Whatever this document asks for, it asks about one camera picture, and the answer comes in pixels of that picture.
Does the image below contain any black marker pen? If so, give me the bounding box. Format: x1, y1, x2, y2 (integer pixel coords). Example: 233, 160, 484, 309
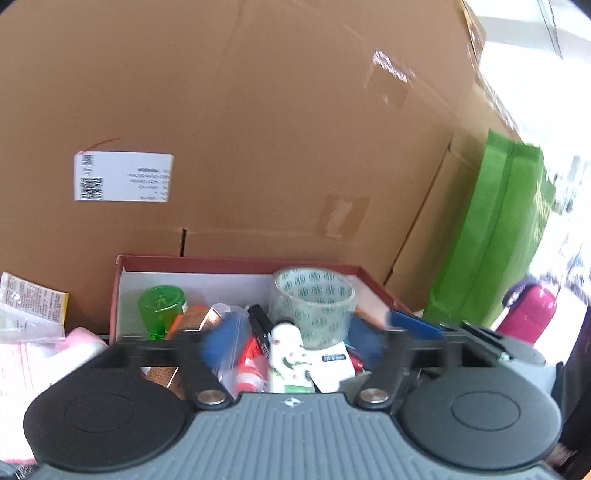
247, 304, 273, 356

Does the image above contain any pink sponge in bag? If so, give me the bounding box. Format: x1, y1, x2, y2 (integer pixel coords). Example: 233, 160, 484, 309
1, 327, 107, 464

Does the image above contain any clear snack packet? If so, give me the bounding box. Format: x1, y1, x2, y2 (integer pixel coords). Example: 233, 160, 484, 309
1, 272, 69, 344

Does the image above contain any green plastic cup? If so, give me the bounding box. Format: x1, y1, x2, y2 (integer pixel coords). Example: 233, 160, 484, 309
137, 285, 187, 340

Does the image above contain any dark red storage box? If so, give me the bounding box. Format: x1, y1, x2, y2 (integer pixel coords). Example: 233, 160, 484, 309
109, 255, 410, 342

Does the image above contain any pink water bottle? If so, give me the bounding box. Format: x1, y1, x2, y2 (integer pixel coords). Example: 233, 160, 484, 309
497, 276, 557, 345

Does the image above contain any green tote bag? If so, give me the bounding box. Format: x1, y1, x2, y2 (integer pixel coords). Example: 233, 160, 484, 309
423, 130, 556, 327

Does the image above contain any white green small bottle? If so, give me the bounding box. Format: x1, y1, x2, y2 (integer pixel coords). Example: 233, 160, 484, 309
267, 322, 315, 394

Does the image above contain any small gold box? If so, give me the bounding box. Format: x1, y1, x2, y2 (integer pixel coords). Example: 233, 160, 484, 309
145, 305, 222, 399

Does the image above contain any patterned clear tape roll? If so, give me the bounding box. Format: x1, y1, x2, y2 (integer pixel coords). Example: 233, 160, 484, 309
269, 266, 358, 350

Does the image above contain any white tag card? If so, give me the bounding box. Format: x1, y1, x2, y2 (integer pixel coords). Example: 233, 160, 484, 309
308, 342, 356, 393

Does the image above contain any white shipping label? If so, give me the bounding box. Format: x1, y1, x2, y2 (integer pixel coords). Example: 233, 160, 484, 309
73, 151, 174, 203

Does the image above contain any large cardboard box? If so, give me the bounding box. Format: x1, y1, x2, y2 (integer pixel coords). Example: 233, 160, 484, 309
0, 0, 525, 333

